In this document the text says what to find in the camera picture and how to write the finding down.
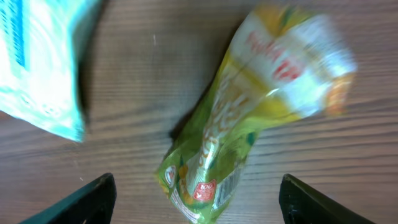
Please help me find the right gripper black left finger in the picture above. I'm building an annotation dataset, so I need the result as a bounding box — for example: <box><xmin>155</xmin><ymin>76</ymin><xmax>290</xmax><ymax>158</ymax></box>
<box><xmin>21</xmin><ymin>173</ymin><xmax>117</xmax><ymax>224</ymax></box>

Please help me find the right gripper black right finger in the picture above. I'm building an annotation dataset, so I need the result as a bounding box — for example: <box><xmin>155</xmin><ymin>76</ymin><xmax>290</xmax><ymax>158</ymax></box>
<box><xmin>279</xmin><ymin>174</ymin><xmax>374</xmax><ymax>224</ymax></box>

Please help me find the teal snack packet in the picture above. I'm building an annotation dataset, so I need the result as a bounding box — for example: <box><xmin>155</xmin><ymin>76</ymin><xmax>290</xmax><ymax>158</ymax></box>
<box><xmin>1</xmin><ymin>0</ymin><xmax>103</xmax><ymax>142</ymax></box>

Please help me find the green tea packet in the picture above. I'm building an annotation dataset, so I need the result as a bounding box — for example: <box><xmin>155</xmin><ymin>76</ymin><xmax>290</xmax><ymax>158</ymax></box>
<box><xmin>156</xmin><ymin>5</ymin><xmax>358</xmax><ymax>223</ymax></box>

